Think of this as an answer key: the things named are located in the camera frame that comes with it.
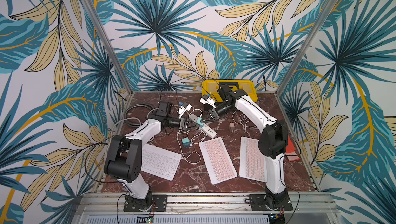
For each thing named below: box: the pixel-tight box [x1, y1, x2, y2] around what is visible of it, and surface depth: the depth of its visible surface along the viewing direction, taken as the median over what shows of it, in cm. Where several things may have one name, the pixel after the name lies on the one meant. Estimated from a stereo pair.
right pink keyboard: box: [239, 136, 268, 183], surface depth 87 cm
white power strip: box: [188, 113, 218, 138], surface depth 99 cm
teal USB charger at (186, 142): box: [182, 137, 191, 148], surface depth 94 cm
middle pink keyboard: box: [199, 137, 238, 185], surface depth 88 cm
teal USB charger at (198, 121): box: [195, 117, 205, 128], surface depth 80 cm
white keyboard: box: [140, 143, 183, 182], surface depth 87 cm
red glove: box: [284, 134, 301, 162], surface depth 92 cm
